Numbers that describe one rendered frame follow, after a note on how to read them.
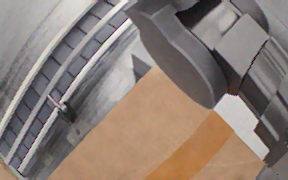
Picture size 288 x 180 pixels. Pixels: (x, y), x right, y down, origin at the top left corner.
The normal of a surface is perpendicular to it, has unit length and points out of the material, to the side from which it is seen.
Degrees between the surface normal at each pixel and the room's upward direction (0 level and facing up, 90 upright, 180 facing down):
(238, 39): 0
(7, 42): 0
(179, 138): 0
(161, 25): 47
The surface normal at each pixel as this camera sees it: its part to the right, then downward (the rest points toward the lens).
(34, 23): -0.04, -0.32
